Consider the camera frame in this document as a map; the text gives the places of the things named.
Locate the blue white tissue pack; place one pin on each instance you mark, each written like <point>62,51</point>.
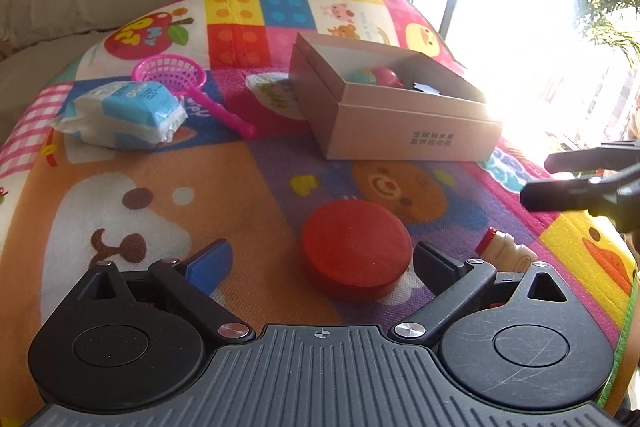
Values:
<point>125,112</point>

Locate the pink toy net scoop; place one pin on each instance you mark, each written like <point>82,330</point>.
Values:
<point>165,72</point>

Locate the small toy bottle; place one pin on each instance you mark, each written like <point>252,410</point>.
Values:
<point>505,252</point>

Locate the red round tin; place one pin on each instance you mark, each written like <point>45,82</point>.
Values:
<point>355,247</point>

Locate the colourful printed play mat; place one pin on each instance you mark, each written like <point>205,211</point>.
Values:
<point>200,187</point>

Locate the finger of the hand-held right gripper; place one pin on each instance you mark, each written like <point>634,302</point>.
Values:
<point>555,198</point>
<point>575,159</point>

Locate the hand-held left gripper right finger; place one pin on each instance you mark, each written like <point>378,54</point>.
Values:
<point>432,264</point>

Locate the black window frame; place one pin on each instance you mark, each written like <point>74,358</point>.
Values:
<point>445,12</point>

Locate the colourful ball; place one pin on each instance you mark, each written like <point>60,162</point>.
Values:
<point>386,78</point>

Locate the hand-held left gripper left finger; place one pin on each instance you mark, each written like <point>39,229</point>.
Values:
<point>210,261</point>

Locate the pink cardboard box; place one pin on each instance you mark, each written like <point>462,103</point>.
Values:
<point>400,132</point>

